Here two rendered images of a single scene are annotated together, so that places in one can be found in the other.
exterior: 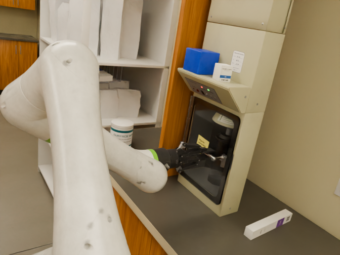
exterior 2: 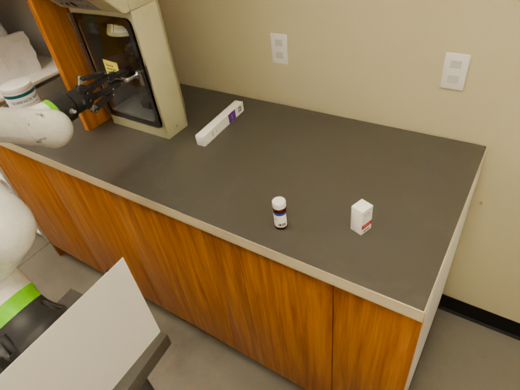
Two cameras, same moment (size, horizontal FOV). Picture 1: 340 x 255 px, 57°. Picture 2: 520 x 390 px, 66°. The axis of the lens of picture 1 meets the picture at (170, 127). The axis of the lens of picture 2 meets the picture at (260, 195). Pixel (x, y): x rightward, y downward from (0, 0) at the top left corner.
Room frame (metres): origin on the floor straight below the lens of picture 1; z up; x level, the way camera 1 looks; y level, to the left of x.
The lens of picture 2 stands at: (-0.24, -0.22, 1.74)
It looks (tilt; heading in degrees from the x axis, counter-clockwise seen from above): 40 degrees down; 345
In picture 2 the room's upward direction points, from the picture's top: 8 degrees counter-clockwise
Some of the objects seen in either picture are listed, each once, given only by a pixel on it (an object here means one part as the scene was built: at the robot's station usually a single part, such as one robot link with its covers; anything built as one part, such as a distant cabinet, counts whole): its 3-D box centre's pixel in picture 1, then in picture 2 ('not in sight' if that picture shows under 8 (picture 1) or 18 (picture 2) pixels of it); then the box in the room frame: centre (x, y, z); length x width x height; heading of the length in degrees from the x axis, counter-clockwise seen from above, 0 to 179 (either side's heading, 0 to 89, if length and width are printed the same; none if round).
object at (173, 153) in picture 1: (174, 158); (80, 98); (1.10, -0.04, 1.20); 0.09 x 0.07 x 0.08; 127
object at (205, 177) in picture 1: (205, 149); (118, 73); (1.26, -0.17, 1.19); 0.30 x 0.01 x 0.40; 36
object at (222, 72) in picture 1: (222, 72); not in sight; (1.19, -0.16, 1.54); 0.05 x 0.05 x 0.06; 25
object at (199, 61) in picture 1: (201, 61); not in sight; (1.30, -0.08, 1.56); 0.10 x 0.10 x 0.09; 37
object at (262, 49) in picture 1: (234, 118); (133, 22); (1.34, -0.28, 1.33); 0.32 x 0.25 x 0.77; 37
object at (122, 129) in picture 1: (121, 133); (22, 98); (1.70, 0.28, 1.02); 0.13 x 0.13 x 0.15
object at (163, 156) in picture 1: (159, 160); (63, 109); (1.05, 0.02, 1.20); 0.12 x 0.06 x 0.09; 37
